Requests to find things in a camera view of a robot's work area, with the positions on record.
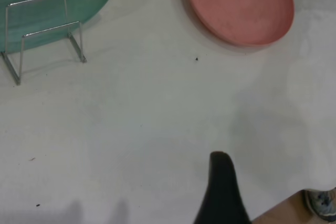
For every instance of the pink round plate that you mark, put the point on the pink round plate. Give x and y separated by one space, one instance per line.
239 6

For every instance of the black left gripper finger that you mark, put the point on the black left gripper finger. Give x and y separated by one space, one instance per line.
221 197

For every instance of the grey patterned shoe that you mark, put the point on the grey patterned shoe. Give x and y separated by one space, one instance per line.
323 204

